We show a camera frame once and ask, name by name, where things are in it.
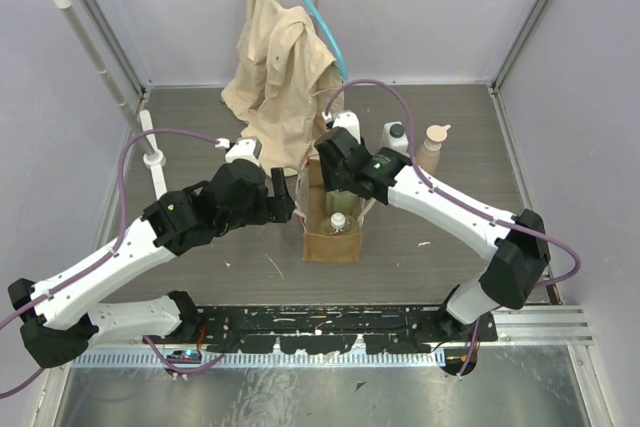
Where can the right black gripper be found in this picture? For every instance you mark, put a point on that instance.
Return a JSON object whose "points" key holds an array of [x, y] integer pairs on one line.
{"points": [[332, 180]]}

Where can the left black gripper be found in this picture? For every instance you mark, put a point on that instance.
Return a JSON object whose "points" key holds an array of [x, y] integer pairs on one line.
{"points": [[278, 195]]}

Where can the brown canvas bag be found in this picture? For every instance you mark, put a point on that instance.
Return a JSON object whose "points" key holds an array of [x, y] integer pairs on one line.
{"points": [[318, 244]]}

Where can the green bottle beige cap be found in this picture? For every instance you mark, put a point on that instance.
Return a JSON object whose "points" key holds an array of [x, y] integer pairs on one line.
{"points": [[342, 201]]}

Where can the white bottle black cap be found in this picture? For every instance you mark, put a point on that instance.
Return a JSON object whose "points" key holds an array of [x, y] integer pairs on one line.
{"points": [[394, 137]]}

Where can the clear bottle white cap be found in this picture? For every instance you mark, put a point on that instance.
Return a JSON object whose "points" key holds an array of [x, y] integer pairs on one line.
{"points": [[339, 224]]}

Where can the beige pink bottle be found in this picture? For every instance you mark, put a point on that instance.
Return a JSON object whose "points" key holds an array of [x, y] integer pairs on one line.
{"points": [[429, 152]]}

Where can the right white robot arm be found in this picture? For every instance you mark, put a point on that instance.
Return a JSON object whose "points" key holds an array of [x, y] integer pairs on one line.
{"points": [[516, 260]]}

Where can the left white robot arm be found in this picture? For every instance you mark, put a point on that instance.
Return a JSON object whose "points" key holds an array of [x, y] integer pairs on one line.
{"points": [[66, 314]]}

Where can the beige shirt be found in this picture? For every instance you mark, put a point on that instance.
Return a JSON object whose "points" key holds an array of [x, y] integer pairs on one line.
{"points": [[284, 79]]}

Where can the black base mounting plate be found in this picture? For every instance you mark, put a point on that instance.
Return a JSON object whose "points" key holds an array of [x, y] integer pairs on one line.
{"points": [[393, 329]]}

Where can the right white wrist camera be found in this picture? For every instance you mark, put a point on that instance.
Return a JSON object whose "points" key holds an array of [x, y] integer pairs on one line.
{"points": [[346, 119]]}

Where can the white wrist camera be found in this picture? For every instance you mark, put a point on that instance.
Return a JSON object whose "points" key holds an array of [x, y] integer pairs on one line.
{"points": [[244, 148], [346, 119]]}

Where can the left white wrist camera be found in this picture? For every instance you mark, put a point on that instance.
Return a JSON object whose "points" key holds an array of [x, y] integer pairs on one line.
{"points": [[244, 148]]}

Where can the aluminium front rail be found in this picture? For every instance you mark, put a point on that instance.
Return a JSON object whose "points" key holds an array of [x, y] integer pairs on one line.
{"points": [[532, 325]]}

